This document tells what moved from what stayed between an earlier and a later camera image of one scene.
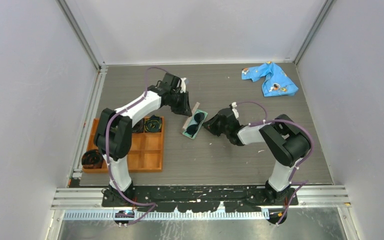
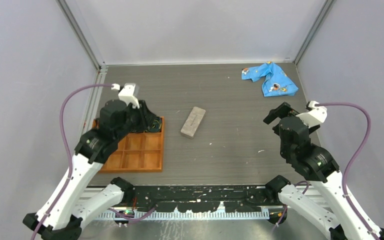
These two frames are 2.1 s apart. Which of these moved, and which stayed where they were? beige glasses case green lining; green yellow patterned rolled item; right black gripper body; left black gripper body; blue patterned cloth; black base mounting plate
Moved: left black gripper body; right black gripper body
Stayed: blue patterned cloth; green yellow patterned rolled item; black base mounting plate; beige glasses case green lining
